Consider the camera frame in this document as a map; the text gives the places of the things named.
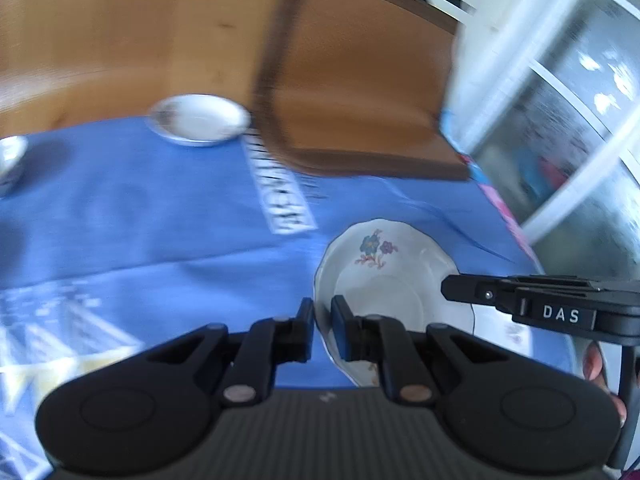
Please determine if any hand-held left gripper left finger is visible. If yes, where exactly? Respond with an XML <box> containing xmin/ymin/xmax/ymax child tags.
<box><xmin>149</xmin><ymin>297</ymin><xmax>316</xmax><ymax>409</ymax></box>

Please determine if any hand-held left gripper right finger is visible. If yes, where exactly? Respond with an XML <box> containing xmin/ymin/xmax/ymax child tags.
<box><xmin>331</xmin><ymin>295</ymin><xmax>507</xmax><ymax>407</ymax></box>

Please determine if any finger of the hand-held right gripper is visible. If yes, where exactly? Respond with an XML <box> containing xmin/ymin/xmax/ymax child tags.
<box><xmin>441</xmin><ymin>274</ymin><xmax>522</xmax><ymax>315</ymax></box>

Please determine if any floral white plate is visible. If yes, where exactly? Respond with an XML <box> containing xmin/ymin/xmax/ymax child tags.
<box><xmin>313</xmin><ymin>218</ymin><xmax>583</xmax><ymax>389</ymax></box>

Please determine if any white bowl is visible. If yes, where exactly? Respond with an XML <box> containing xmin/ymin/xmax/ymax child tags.
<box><xmin>0</xmin><ymin>135</ymin><xmax>30</xmax><ymax>197</ymax></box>

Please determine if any person's right hand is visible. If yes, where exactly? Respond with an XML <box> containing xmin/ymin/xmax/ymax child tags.
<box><xmin>581</xmin><ymin>341</ymin><xmax>629</xmax><ymax>430</ymax></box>

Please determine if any blue printed tablecloth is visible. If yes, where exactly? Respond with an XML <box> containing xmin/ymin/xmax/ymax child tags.
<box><xmin>0</xmin><ymin>109</ymin><xmax>587</xmax><ymax>480</ymax></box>

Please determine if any white glass-door cabinet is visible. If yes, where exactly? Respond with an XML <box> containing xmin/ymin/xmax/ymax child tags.
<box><xmin>444</xmin><ymin>0</ymin><xmax>640</xmax><ymax>282</ymax></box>

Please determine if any small silver-rimmed white saucer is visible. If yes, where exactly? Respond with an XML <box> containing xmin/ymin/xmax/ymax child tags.
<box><xmin>149</xmin><ymin>93</ymin><xmax>251</xmax><ymax>148</ymax></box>

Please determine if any brown wooden chair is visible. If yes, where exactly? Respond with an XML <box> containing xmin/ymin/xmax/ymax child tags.
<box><xmin>251</xmin><ymin>0</ymin><xmax>474</xmax><ymax>183</ymax></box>

